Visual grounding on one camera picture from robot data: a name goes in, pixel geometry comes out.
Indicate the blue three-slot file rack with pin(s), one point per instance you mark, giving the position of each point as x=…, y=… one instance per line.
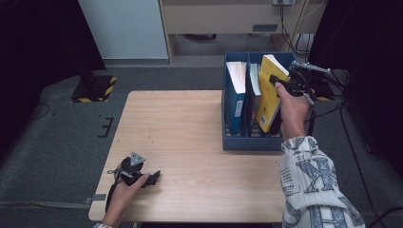
x=247, y=145

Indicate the white cabinet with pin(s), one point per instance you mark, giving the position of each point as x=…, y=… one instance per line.
x=123, y=28

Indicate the person's right hand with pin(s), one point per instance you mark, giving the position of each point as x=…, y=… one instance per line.
x=294, y=114

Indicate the black yellow-striped stand base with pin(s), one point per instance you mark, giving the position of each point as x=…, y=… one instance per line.
x=326, y=96
x=95, y=91

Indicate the teal colourful cover book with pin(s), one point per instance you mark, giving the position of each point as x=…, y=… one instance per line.
x=253, y=110

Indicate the white wall socket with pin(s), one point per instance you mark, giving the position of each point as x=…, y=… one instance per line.
x=282, y=2

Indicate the beige wooden desk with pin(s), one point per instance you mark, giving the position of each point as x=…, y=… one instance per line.
x=206, y=19

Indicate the grey tape strip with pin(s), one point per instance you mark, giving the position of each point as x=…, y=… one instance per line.
x=95, y=199

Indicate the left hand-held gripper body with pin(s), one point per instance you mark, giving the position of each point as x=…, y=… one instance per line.
x=131, y=172

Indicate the yellow paperback book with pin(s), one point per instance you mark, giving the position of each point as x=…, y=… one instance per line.
x=267, y=104

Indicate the thick blue book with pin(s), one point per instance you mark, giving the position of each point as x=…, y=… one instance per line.
x=237, y=79

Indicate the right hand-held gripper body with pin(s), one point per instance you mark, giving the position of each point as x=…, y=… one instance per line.
x=309, y=80

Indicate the person's left hand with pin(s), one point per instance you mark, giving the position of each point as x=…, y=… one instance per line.
x=123, y=198

